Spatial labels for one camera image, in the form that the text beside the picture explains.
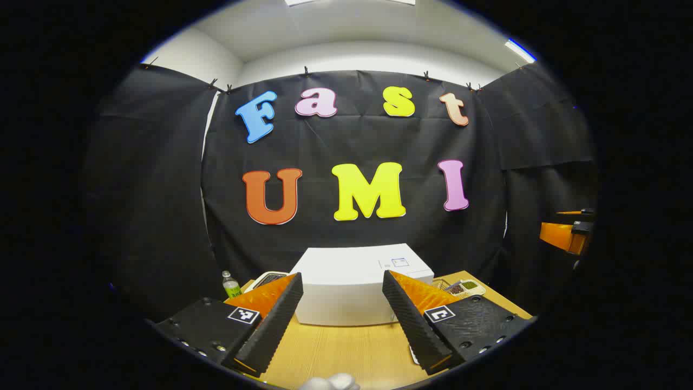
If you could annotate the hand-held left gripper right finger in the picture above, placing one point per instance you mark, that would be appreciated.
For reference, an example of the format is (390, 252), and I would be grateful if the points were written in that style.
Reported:
(414, 325)

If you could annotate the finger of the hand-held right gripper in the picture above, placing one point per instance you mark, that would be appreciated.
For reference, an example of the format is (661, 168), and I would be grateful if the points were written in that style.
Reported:
(557, 233)

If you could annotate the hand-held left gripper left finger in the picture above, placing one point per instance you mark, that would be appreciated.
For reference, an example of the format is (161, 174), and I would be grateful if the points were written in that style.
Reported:
(270, 330)

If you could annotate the white microwave oven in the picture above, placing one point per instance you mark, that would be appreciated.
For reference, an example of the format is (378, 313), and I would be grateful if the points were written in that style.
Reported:
(346, 287)

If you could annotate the white toaster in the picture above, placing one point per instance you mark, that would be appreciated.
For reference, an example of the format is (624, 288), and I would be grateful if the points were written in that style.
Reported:
(259, 280)

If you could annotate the green drink bottle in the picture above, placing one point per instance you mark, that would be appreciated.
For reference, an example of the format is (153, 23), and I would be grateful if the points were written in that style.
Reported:
(231, 287)

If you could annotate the white divided grain dish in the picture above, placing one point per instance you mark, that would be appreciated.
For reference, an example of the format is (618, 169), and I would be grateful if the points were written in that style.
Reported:
(470, 285)

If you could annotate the ceiling light panel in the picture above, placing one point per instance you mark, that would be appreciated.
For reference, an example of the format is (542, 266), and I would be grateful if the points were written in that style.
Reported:
(520, 50)

